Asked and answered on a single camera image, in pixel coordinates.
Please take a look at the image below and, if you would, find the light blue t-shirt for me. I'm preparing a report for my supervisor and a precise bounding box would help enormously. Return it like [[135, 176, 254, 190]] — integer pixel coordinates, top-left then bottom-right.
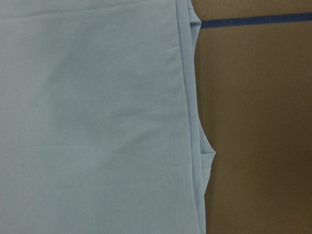
[[0, 0, 215, 234]]

